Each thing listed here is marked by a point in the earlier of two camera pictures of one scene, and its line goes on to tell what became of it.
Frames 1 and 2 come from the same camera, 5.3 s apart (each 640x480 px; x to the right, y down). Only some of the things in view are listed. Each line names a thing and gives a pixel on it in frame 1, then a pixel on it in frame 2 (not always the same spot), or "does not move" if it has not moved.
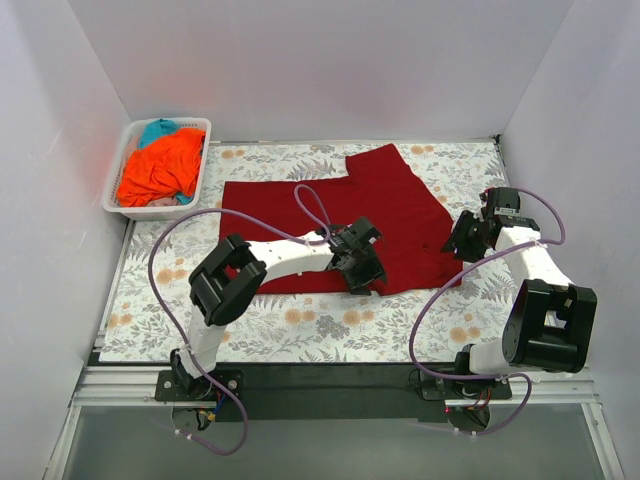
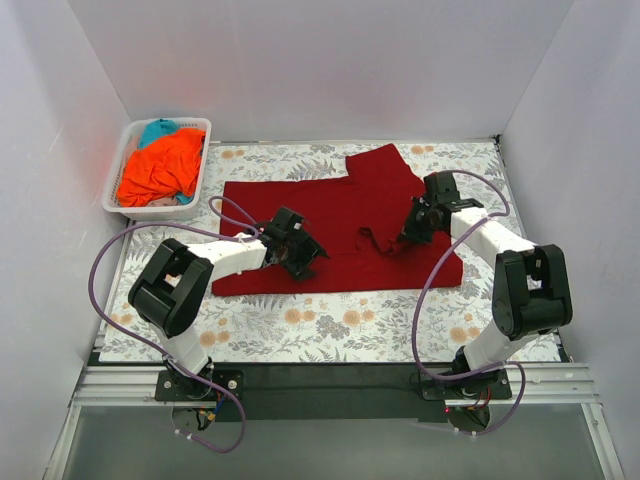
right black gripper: (467, 236) -> (413, 225)
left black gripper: (364, 252) -> (300, 249)
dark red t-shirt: (410, 222) does not move
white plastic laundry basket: (132, 142) does not move
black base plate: (332, 393) does not move
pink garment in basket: (164, 202) does not move
